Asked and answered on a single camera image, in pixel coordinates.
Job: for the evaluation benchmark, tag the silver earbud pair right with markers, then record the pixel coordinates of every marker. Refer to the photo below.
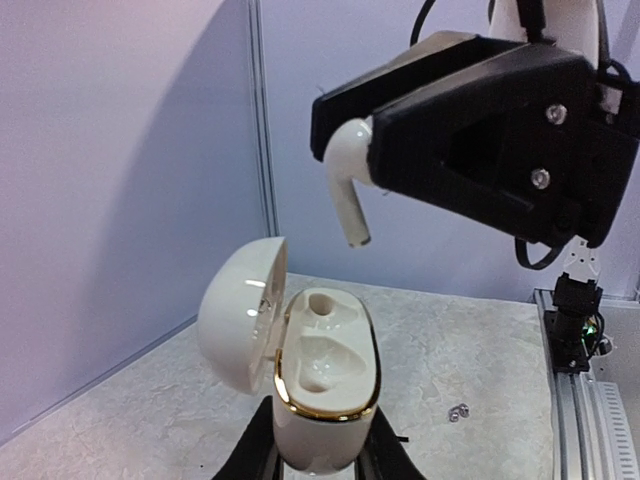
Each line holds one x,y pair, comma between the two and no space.
457,412

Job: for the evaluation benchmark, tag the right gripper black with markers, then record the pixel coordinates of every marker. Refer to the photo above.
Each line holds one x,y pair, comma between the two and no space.
535,142

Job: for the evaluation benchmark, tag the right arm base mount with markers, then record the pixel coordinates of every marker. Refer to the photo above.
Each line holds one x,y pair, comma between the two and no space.
575,328

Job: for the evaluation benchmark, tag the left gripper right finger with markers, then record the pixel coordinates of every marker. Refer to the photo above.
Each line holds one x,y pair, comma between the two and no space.
383,456

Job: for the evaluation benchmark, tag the aluminium front rail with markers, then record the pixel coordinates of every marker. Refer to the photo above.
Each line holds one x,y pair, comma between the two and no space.
595,414

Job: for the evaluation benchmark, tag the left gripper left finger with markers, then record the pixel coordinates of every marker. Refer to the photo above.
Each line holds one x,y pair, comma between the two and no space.
255,456

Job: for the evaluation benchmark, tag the white earbud charging case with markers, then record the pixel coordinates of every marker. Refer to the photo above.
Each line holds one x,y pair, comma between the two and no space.
320,348

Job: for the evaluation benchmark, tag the white earbud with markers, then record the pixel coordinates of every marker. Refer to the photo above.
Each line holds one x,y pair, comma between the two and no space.
345,159

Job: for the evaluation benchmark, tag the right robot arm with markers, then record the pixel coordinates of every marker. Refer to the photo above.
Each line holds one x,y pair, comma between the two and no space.
545,30

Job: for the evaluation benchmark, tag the right aluminium frame post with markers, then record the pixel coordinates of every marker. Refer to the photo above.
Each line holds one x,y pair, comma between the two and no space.
260,105

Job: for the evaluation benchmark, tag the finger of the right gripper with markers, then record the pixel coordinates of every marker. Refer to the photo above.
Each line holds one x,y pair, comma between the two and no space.
435,57

